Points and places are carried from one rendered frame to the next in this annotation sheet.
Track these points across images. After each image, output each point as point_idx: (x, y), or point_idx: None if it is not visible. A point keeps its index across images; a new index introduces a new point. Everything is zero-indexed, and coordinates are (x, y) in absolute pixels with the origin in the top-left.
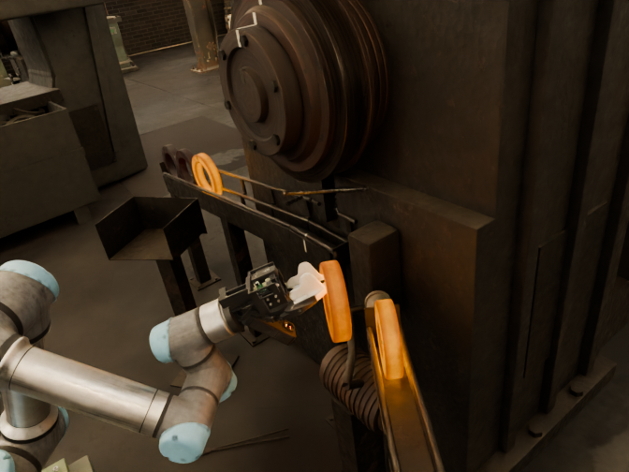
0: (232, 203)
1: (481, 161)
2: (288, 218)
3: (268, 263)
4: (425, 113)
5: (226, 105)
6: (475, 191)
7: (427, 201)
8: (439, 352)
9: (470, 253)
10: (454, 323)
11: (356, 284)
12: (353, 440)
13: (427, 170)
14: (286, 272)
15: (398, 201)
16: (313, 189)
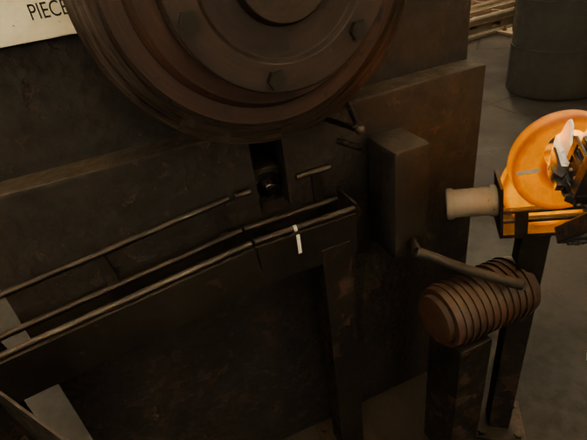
0: (31, 347)
1: (457, 3)
2: (156, 279)
3: (578, 140)
4: None
5: (189, 23)
6: (451, 39)
7: (414, 78)
8: (438, 237)
9: (479, 95)
10: (457, 188)
11: (403, 216)
12: (486, 369)
13: (396, 47)
14: (151, 386)
15: (395, 92)
16: (228, 179)
